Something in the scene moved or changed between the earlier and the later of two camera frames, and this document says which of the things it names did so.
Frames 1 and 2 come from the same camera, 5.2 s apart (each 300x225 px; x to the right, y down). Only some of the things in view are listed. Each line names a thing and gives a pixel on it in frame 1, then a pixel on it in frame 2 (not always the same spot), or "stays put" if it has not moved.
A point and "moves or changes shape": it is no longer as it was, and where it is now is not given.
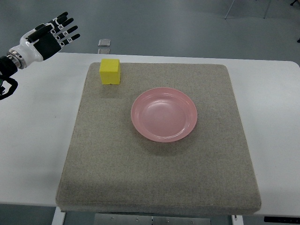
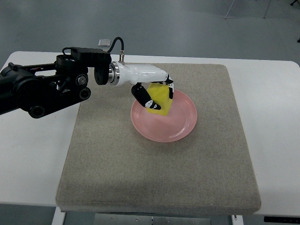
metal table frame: x=121 y=219 stays put
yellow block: x=110 y=71 moves or changes shape
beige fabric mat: x=110 y=167 stays put
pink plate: x=163 y=115 stays put
